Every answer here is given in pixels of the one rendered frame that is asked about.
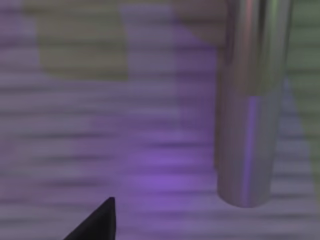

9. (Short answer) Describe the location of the shiny metal cylinder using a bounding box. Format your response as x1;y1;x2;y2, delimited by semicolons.
214;0;294;209

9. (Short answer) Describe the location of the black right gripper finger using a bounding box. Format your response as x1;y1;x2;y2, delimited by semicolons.
62;196;118;240

